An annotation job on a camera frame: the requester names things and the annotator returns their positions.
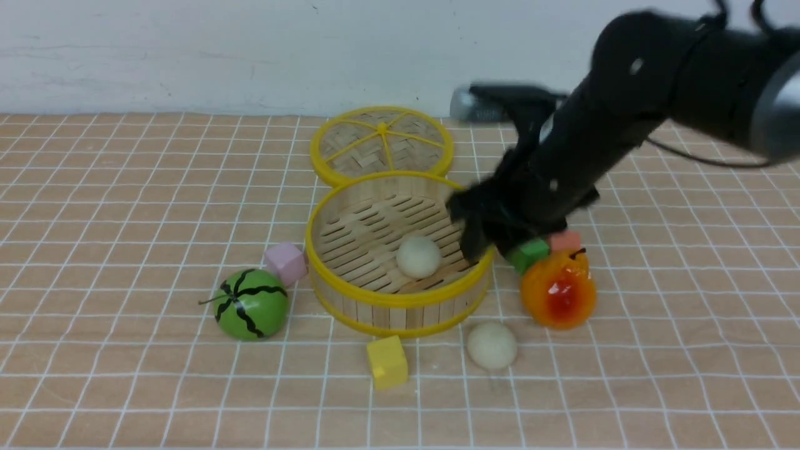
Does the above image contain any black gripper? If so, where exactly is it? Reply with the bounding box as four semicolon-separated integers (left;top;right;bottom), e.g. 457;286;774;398
445;147;601;264

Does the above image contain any white bun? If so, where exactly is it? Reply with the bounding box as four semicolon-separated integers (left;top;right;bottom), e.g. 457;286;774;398
466;322;518;371
396;236;442;279

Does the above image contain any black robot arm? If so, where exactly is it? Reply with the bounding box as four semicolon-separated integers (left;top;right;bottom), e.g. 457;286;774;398
446;1;799;263

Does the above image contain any bamboo steamer tray yellow rim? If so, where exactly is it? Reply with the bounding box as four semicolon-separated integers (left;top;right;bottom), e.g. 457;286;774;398
306;171;493;339

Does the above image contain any bamboo steamer lid yellow rim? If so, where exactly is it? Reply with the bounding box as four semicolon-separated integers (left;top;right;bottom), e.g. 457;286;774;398
309;106;454;187

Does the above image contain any green cube block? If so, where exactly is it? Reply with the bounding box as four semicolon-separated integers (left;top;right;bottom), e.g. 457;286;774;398
504;239;551;276

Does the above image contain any salmon cube block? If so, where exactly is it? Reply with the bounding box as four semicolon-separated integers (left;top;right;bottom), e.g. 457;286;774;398
547;230;583;253

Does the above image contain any orange toy peach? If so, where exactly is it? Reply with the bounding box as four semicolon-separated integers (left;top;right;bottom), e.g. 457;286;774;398
519;248;598;330

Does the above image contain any yellow cube block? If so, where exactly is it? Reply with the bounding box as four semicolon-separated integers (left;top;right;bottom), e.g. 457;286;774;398
366;336;409;390

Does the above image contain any pink cube block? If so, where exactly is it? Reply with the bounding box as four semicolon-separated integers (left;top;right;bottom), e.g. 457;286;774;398
263;242;309;286

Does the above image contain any green toy watermelon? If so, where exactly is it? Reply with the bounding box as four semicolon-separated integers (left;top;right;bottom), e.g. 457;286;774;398
198;268;291;341

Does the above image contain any checkered orange tablecloth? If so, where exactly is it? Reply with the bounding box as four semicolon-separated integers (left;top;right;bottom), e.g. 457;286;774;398
1;114;799;449

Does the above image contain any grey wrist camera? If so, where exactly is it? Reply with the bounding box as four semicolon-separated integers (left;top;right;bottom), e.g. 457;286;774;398
449;86;510;124

